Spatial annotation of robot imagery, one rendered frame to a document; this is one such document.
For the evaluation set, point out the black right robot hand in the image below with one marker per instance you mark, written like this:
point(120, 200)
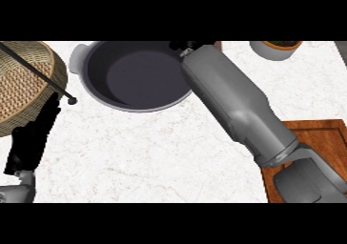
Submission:
point(186, 46)

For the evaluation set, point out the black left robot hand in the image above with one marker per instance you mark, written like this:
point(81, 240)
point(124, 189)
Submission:
point(34, 139)

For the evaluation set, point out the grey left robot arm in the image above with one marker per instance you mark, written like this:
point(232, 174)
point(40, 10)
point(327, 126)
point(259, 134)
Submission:
point(15, 190)

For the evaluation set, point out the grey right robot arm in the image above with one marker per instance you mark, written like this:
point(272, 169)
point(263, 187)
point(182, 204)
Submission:
point(228, 95)

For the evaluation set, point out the grey cooking pot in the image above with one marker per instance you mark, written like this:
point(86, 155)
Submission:
point(134, 79)

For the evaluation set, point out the brown wooden cutting board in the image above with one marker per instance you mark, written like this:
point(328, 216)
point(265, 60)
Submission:
point(333, 139)

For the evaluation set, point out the small brown wooden block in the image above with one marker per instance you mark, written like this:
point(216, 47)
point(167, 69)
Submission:
point(217, 46)

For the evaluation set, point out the woven wicker basket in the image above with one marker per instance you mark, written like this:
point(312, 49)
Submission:
point(18, 82)

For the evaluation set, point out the white cup with brown rim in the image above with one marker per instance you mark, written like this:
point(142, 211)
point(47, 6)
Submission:
point(275, 52)

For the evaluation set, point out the flat grey appliance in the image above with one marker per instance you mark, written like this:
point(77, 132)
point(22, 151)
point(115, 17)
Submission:
point(346, 57)

